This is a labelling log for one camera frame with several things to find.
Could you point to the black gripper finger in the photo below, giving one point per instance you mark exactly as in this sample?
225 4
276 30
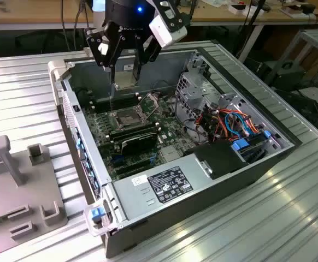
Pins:
101 46
148 49

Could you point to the silver CPU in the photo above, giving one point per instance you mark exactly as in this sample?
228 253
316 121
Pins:
124 79

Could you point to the metal locking lever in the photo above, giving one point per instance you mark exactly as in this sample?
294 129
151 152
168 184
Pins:
111 99
153 110

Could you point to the black RAM slot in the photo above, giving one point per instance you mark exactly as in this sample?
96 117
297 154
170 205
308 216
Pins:
133 130
123 107
137 134
123 103
123 97
123 100

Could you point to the CPU socket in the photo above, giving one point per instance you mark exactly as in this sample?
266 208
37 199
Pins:
129 119

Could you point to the silver drive cage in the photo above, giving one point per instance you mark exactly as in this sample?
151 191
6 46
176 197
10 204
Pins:
194 94

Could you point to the wooden desk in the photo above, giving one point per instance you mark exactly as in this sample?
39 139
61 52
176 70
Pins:
38 12

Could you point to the green motherboard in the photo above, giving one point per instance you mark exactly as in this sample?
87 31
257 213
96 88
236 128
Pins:
175 129

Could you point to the white box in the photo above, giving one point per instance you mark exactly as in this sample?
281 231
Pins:
234 10

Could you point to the black graphics card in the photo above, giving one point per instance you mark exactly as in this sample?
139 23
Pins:
137 144

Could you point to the hard disk in blue carrier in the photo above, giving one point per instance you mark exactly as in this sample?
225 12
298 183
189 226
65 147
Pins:
241 144

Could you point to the black equipment box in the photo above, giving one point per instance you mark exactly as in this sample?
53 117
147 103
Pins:
287 75

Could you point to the silver power supply unit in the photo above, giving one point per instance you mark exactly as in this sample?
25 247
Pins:
137 196

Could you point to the grey parts rack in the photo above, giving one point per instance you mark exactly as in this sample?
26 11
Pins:
25 185

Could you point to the grey metal rack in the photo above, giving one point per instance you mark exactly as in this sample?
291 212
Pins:
312 38

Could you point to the black mesh panel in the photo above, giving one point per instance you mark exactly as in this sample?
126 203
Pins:
303 109

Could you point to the blue case latch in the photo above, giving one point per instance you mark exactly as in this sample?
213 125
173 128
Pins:
96 214

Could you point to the black PC case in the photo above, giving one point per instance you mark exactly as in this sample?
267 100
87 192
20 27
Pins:
216 207

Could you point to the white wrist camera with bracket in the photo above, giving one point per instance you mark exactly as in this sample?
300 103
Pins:
164 32

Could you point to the black plastic air duct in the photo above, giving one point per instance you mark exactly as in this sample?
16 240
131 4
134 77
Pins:
216 159

